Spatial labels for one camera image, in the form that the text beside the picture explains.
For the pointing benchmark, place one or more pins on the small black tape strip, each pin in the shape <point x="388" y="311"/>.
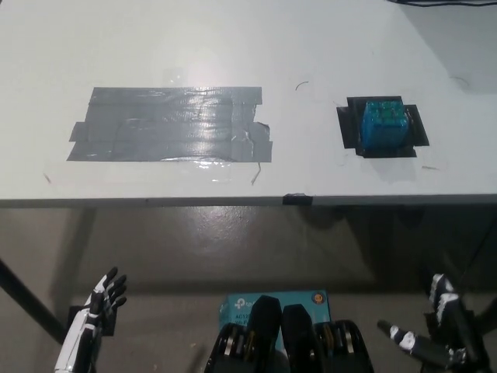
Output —
<point x="297" y="199"/>

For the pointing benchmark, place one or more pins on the teal TP-Link box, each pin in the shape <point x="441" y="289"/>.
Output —
<point x="299" y="301"/>

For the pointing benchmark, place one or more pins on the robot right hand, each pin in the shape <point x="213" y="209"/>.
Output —
<point x="446" y="311"/>

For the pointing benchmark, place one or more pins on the clear tape strip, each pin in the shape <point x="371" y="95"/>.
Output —
<point x="155" y="171"/>

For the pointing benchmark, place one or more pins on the blue Rubik's cube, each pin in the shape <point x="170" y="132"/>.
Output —
<point x="382" y="124"/>

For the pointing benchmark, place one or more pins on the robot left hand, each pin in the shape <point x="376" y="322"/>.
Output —
<point x="83" y="322"/>

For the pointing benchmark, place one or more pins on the black table leg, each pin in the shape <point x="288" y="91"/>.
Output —
<point x="31" y="303"/>

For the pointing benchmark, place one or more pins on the grey duct tape patch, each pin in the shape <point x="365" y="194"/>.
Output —
<point x="171" y="124"/>

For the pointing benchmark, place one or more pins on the black tape square mark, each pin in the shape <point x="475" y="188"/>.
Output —
<point x="349" y="128"/>

